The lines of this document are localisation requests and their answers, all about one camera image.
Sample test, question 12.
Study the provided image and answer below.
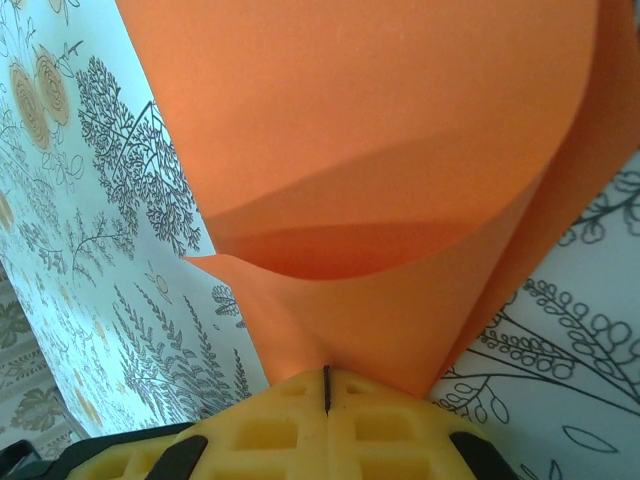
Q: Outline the floral patterned table cover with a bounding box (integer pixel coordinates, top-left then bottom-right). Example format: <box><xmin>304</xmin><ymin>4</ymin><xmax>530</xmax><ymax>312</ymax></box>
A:
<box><xmin>0</xmin><ymin>0</ymin><xmax>640</xmax><ymax>480</ymax></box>

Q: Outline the orange square paper sheet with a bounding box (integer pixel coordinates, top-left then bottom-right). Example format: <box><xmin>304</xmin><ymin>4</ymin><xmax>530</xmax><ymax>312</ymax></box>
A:
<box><xmin>113</xmin><ymin>0</ymin><xmax>640</xmax><ymax>401</ymax></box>

